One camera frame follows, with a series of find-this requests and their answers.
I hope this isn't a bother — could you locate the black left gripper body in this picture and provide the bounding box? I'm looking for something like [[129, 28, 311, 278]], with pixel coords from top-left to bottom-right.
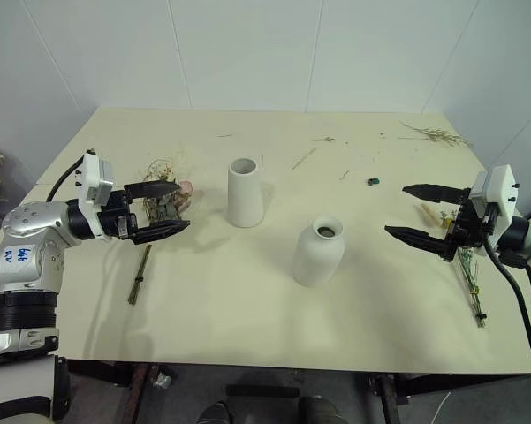
[[95, 188, 139, 243]]

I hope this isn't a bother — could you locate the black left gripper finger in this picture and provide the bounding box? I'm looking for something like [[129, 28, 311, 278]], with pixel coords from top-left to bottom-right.
[[123, 179, 182, 201], [129, 218, 192, 246]]

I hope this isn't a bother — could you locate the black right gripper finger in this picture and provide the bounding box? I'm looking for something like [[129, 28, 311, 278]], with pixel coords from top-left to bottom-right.
[[383, 225, 459, 263], [401, 183, 473, 206]]

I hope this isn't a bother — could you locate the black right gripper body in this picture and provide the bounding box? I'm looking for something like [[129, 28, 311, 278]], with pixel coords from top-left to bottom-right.
[[445, 193, 498, 261]]

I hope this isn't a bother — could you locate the tall white cylinder vase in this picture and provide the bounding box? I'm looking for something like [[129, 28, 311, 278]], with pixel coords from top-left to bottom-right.
[[227, 156, 265, 229]]

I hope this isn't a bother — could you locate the white bottle-shaped vase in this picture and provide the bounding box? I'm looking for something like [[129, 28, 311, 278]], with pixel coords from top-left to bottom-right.
[[292, 215, 346, 288]]

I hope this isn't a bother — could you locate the pink dried flower bouquet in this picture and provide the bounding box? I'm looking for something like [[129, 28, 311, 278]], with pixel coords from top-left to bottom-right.
[[126, 152, 196, 306]]

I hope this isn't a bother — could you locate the green yellow dried flower bouquet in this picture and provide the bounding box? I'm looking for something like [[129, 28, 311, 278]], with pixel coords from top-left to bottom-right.
[[419, 202, 489, 330]]

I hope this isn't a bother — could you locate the loose dried grass sprig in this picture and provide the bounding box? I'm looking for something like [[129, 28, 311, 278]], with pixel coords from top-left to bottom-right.
[[398, 121, 476, 150]]

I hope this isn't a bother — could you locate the long dried straw stem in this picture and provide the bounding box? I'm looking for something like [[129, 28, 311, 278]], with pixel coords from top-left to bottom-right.
[[291, 147, 318, 170]]

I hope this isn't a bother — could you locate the dark rounded shape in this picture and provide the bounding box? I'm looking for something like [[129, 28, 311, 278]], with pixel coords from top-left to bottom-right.
[[197, 400, 231, 424]]

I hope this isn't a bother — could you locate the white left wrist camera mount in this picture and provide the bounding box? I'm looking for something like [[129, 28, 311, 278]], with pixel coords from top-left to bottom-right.
[[75, 149, 116, 216]]

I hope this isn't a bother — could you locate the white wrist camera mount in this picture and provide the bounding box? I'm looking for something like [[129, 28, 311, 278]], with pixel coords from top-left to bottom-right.
[[470, 163, 522, 257], [75, 149, 116, 216]]

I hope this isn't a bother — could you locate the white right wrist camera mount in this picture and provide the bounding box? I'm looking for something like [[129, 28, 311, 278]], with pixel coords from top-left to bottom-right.
[[470, 163, 522, 257]]

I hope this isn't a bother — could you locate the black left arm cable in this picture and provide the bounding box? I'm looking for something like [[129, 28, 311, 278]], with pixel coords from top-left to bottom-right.
[[46, 152, 89, 204]]

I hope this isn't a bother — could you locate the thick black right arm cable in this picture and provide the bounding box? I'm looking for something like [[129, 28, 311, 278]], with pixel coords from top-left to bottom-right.
[[480, 229, 531, 390]]

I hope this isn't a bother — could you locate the thin white cord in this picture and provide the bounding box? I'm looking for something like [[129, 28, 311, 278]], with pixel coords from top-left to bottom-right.
[[432, 390, 452, 424]]

